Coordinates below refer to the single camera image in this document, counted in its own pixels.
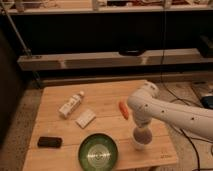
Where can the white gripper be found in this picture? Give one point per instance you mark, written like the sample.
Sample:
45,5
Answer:
143,127

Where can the white ceramic cup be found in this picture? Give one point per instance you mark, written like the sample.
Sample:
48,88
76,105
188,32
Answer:
141,137

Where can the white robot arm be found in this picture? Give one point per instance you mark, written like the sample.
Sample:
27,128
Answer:
145,106

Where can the green ceramic bowl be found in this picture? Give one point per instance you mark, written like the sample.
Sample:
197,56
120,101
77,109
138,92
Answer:
98,152

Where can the orange carrot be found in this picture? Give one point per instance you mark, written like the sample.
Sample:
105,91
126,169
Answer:
123,109

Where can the white plastic bottle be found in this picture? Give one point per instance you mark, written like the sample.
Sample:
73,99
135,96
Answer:
72,104

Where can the black object on shelf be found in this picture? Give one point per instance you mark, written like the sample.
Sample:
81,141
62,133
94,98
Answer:
132,51

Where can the white lower shelf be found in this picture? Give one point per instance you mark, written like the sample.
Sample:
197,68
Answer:
110,59

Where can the white shelf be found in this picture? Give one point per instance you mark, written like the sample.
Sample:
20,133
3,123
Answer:
100,6
110,59

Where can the white upper shelf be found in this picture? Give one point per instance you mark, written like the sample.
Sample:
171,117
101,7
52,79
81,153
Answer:
100,6

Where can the metal diagonal pole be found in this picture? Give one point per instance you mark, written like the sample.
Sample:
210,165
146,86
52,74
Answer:
26,50

